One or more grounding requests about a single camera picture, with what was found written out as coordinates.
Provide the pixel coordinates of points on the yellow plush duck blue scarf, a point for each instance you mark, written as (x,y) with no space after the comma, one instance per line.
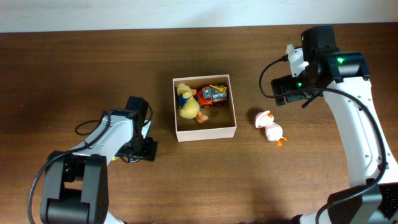
(188,106)

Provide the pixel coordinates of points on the red grey toy truck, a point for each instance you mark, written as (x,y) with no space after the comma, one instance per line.
(212,95)

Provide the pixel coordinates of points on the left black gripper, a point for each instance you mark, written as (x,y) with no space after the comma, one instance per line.
(148,155)

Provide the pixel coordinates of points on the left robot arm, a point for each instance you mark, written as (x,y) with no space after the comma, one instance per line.
(76,181)

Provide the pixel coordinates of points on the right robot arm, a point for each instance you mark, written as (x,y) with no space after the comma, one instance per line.
(320,69)

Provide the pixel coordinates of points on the pink cardboard box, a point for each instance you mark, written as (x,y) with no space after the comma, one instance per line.
(221,121)

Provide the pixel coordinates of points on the white pink toy duck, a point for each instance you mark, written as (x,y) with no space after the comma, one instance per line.
(273,132)

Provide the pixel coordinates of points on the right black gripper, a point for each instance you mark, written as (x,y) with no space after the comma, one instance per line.
(278,91)

